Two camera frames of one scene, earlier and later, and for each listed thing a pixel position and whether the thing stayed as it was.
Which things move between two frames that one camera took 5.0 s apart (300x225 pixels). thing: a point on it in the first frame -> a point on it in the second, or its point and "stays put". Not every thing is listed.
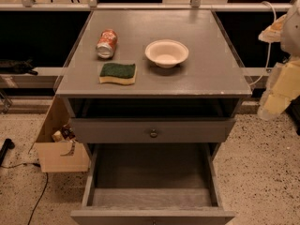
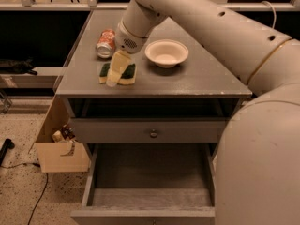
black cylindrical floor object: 7,144 stays put
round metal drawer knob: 154,134 stays put
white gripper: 291,37 -> 128,40
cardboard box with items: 56,147 stays put
